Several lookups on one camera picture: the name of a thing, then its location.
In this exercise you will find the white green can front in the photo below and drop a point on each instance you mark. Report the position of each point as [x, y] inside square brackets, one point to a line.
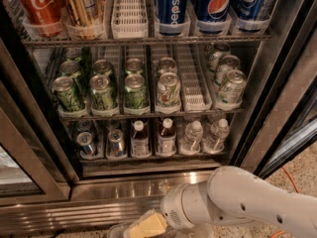
[168, 93]

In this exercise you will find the green can middle far left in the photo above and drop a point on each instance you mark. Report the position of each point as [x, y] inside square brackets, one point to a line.
[73, 69]

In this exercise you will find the brown drink bottle white cap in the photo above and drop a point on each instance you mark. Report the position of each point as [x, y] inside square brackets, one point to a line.
[140, 140]

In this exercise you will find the steel fridge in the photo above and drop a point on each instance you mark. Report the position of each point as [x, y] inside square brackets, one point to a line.
[46, 184]

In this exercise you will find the blue pepsi can right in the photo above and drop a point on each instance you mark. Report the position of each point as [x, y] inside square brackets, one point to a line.
[253, 15]

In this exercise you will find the blue pepsi can middle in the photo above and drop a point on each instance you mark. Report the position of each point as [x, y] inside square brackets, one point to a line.
[209, 12]

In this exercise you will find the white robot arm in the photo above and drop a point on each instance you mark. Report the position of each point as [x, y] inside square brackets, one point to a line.
[231, 196]

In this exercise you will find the blue silver can front left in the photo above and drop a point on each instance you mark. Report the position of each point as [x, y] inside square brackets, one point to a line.
[87, 145]

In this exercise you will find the white can rear right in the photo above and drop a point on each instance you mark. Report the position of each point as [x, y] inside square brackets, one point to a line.
[213, 53]

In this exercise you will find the white can front right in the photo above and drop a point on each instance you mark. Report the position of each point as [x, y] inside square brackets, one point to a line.
[232, 88]

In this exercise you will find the red coca-cola can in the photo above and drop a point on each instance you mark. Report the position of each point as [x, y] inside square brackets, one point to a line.
[44, 17]

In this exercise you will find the empty white shelf tray top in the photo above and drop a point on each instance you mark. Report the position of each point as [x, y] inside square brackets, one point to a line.
[130, 19]

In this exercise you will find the green can front far left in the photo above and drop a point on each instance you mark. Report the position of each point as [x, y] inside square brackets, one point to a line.
[67, 94]

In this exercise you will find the white green can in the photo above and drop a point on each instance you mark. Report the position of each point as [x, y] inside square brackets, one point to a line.
[166, 65]
[168, 93]

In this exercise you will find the empty white shelf tray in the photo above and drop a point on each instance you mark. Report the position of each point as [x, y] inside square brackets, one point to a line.
[130, 19]
[194, 92]

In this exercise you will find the green can rear far left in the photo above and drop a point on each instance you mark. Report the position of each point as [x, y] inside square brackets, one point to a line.
[81, 55]

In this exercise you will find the white can middle right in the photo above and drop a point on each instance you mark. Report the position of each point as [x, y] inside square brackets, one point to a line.
[226, 63]

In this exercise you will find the blue pepsi can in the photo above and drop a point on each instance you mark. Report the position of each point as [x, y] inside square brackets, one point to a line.
[253, 15]
[209, 12]
[171, 14]

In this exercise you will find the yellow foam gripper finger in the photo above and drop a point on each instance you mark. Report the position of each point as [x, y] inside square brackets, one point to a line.
[149, 225]

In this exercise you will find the blue silver can front right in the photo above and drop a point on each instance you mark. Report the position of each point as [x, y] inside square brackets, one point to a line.
[116, 145]

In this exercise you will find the blue silver can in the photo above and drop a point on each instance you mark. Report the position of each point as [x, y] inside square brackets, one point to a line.
[87, 145]
[116, 145]

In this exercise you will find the clear water bottle left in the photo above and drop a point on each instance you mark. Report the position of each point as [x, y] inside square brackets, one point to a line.
[190, 142]

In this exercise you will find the blue pepsi can left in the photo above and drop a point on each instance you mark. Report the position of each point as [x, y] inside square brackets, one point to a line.
[171, 14]

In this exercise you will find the gold soda can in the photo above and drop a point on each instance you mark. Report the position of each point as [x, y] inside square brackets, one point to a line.
[85, 18]

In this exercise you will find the clear water bottle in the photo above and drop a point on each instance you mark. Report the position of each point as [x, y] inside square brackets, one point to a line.
[190, 142]
[217, 133]

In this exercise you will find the empty white shelf tray middle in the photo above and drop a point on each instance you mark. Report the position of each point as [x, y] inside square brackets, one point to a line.
[194, 92]

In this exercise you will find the white green can rear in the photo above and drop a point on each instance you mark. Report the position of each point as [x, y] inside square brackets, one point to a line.
[166, 65]

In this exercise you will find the clear water bottle right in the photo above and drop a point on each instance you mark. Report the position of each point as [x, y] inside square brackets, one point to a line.
[217, 133]

